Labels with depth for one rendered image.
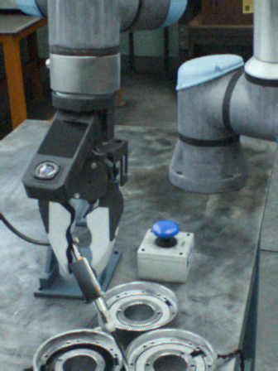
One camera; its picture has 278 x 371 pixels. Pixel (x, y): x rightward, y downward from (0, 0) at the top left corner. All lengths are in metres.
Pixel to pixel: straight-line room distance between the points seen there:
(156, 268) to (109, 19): 0.41
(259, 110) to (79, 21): 0.51
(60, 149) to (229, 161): 0.60
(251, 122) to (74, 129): 0.51
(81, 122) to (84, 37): 0.09
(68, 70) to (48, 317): 0.37
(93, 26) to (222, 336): 0.43
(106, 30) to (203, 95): 0.51
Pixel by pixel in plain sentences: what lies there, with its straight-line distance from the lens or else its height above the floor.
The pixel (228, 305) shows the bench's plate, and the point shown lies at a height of 0.80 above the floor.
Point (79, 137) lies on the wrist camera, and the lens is 0.71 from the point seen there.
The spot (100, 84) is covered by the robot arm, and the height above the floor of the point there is 1.14.
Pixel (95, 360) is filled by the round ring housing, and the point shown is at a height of 0.83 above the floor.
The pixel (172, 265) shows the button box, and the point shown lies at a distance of 0.98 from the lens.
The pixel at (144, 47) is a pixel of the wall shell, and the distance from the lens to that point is 4.92.
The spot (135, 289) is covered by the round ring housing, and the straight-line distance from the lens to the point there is 0.93.
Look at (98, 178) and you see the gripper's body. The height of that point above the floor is 1.04.
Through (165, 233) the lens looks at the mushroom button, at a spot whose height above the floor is 0.87.
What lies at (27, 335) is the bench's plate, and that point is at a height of 0.80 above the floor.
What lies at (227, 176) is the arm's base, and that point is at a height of 0.82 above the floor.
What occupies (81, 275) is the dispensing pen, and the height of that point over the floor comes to 0.93.
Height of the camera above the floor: 1.35
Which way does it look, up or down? 25 degrees down
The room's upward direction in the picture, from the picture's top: 2 degrees counter-clockwise
